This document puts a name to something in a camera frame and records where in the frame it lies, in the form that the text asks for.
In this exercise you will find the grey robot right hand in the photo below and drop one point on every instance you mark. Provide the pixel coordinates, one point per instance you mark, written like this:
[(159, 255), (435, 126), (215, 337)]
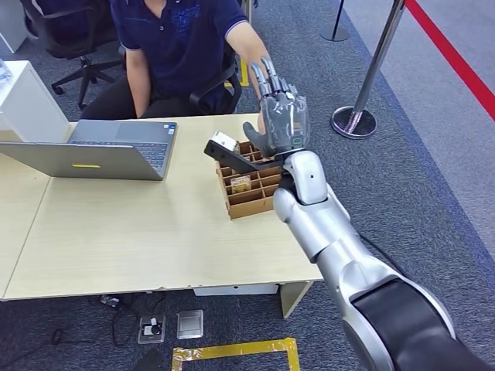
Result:
[(284, 123)]

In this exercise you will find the cardboard card organizer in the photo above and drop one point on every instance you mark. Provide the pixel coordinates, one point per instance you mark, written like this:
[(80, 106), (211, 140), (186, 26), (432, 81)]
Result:
[(251, 207)]

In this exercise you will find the person's left forearm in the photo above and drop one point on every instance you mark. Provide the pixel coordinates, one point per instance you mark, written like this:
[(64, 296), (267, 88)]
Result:
[(255, 56)]

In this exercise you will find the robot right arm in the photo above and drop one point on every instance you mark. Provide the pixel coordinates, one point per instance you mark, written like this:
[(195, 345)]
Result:
[(332, 240)]

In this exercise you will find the person's right forearm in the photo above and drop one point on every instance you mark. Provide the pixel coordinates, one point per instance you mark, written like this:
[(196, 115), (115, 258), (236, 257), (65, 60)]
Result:
[(137, 89)]

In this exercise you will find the gold patterned card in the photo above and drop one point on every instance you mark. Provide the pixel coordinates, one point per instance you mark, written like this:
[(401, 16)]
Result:
[(241, 184)]

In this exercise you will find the person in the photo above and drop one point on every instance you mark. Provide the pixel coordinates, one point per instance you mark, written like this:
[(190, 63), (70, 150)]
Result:
[(174, 46)]

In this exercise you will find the yellow floor tape strip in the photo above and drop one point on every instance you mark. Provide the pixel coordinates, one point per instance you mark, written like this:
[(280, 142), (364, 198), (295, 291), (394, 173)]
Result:
[(244, 74)]

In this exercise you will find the black office chair with armrests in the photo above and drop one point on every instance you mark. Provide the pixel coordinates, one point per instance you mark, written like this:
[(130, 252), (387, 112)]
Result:
[(208, 97)]

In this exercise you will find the white desk drawer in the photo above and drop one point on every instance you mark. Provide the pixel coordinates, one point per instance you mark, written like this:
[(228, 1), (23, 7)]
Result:
[(236, 290)]

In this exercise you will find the light wood desk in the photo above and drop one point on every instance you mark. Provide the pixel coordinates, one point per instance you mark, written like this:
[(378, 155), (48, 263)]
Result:
[(15, 205), (154, 235)]

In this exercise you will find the grey laptop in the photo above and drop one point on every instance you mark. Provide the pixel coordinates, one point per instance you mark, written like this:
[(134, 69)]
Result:
[(116, 134)]

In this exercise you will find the red barrier belt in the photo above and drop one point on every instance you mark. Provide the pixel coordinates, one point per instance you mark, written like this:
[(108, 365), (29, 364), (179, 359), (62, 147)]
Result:
[(453, 59)]

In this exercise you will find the closed metal floor socket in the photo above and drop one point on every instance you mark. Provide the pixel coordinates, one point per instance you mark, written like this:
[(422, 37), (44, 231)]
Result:
[(190, 324)]

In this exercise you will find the yellow sticker on laptop lid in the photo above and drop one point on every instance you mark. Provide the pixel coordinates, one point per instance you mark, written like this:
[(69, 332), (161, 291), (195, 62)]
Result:
[(85, 166)]

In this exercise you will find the floor socket with plug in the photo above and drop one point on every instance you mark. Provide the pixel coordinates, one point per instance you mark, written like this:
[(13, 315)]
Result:
[(151, 330)]

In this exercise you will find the small plug adapter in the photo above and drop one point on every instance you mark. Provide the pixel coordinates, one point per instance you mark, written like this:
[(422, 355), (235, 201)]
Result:
[(109, 301)]

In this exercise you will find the black empty office chair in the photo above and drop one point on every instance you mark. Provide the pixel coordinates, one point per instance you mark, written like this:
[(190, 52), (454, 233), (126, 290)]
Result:
[(69, 25)]

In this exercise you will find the white cabinet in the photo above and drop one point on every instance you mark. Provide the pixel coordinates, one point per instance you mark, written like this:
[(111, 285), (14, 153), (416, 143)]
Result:
[(31, 107)]

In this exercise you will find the clear plastic item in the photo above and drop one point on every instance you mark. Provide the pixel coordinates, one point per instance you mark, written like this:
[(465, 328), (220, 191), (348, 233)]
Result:
[(4, 71)]

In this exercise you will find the white furniture unit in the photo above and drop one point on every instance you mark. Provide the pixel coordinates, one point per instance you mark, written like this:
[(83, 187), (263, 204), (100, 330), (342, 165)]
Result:
[(10, 23)]

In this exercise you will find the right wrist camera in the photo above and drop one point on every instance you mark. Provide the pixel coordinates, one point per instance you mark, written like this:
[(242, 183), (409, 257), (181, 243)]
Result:
[(224, 141)]

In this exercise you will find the chrome stanchion post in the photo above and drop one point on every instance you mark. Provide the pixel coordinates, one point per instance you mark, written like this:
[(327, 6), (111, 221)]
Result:
[(367, 82)]

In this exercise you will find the yellow floor tape frame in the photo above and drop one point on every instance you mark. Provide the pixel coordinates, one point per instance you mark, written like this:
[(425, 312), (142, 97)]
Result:
[(232, 350)]

